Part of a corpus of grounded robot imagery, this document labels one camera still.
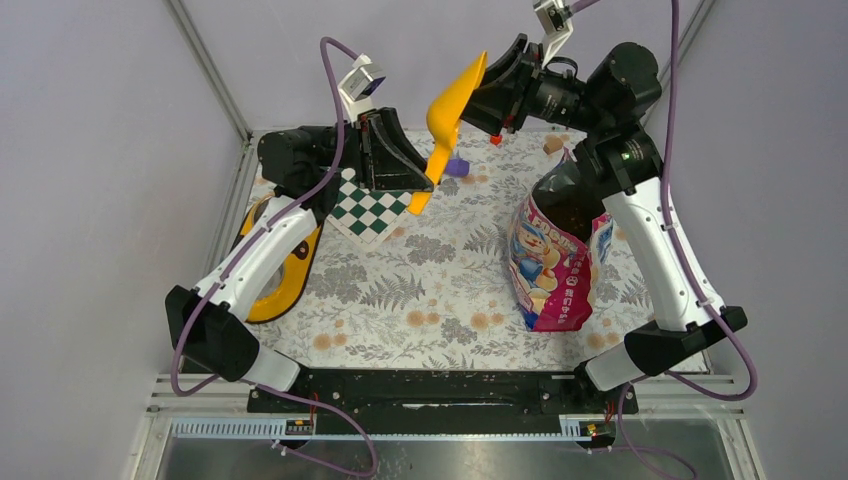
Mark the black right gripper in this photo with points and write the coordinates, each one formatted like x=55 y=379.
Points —
x=494 y=99

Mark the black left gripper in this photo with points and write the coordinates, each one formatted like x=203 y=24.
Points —
x=393 y=163

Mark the yellow plastic scoop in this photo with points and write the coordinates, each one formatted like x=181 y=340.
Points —
x=444 y=116

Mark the cat food bag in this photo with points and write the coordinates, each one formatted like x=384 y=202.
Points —
x=558 y=238

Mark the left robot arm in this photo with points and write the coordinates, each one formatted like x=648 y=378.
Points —
x=208 y=322

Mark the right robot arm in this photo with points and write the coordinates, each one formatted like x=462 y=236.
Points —
x=626 y=175

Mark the yellow double pet bowl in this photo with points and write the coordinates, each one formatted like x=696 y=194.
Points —
x=288 y=283

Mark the green white checkered board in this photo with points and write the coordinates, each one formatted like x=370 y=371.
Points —
x=365 y=217

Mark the purple plastic cylinder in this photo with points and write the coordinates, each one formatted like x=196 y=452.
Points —
x=457 y=167

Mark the brown wooden block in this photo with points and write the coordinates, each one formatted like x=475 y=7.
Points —
x=552 y=144

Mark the floral tablecloth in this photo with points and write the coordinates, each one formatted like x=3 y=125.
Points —
x=437 y=293

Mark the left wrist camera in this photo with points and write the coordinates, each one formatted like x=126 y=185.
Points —
x=358 y=85

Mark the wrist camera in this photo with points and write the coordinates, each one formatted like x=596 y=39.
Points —
x=555 y=19
x=358 y=85

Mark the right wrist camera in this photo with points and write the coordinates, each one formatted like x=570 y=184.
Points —
x=555 y=19

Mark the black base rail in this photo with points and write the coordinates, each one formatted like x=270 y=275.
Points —
x=458 y=402

